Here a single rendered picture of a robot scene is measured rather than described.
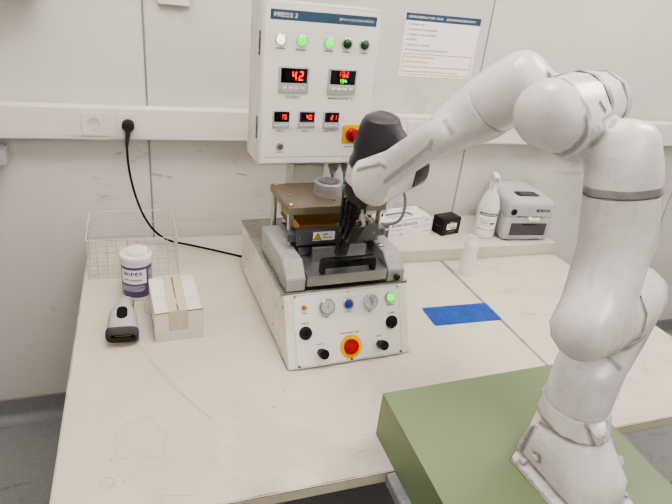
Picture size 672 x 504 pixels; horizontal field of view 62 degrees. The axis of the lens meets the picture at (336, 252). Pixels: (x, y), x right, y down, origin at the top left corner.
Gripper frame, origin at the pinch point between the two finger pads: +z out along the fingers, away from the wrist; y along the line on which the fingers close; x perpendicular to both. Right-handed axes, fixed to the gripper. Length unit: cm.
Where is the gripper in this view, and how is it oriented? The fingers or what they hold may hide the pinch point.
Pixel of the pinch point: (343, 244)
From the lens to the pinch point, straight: 142.5
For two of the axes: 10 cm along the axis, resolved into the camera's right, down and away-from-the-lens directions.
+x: 9.3, -0.7, 3.6
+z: -2.1, 6.9, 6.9
